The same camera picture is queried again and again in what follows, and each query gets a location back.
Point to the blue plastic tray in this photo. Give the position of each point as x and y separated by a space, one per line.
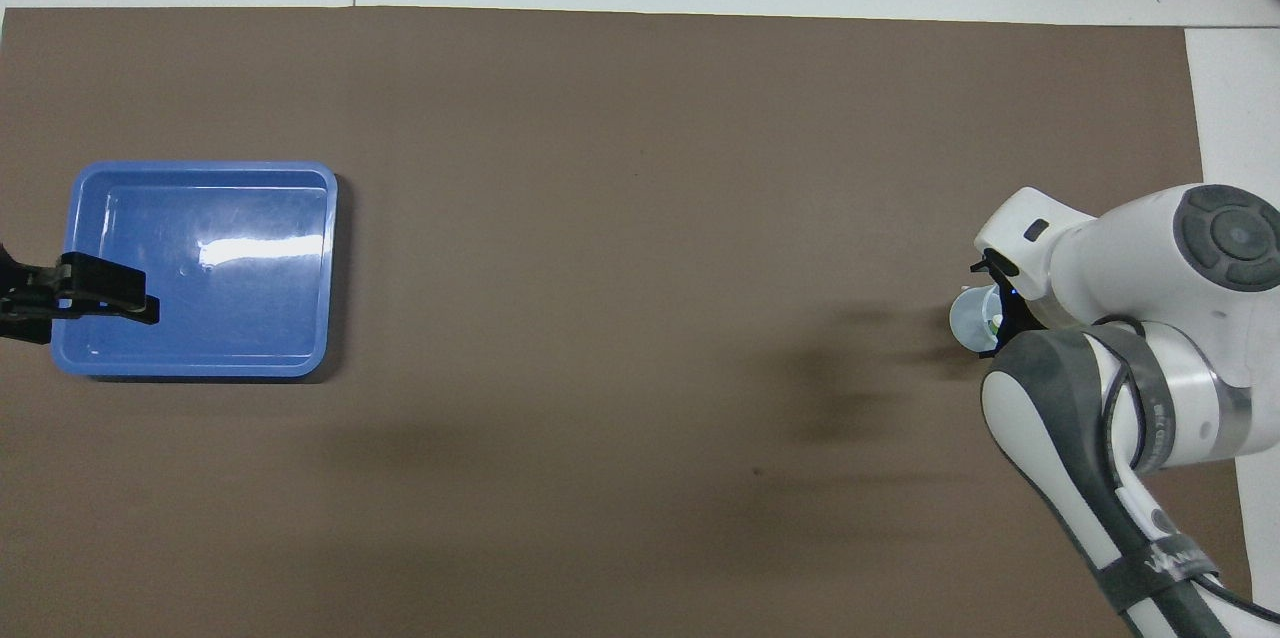
250 218

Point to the brown table mat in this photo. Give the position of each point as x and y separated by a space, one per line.
640 168

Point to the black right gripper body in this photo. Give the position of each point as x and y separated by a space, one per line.
1020 310

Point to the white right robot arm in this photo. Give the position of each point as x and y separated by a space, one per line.
1130 248

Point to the translucent plastic cup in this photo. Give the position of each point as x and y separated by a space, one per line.
968 318

